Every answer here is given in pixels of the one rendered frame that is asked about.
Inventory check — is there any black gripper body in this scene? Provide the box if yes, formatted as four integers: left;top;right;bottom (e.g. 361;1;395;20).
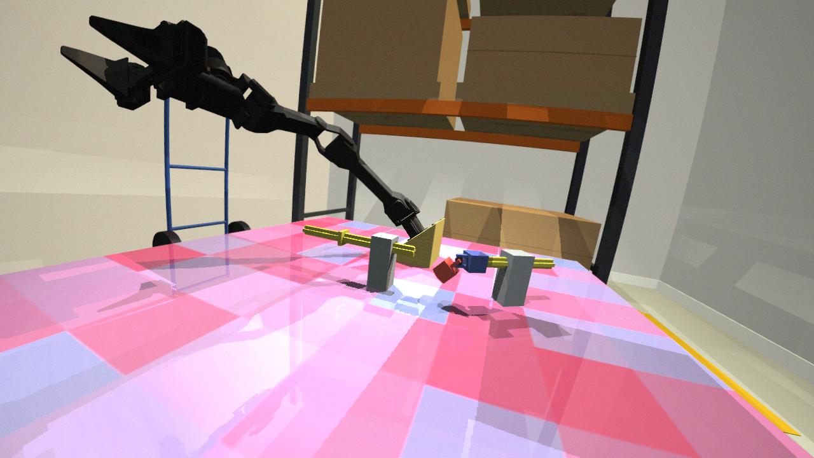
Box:
117;20;218;111

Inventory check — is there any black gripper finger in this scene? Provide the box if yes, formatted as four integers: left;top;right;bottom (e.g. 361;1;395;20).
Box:
60;45;128;102
89;15;177;74

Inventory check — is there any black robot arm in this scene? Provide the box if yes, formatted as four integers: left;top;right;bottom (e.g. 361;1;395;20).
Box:
205;46;428;241

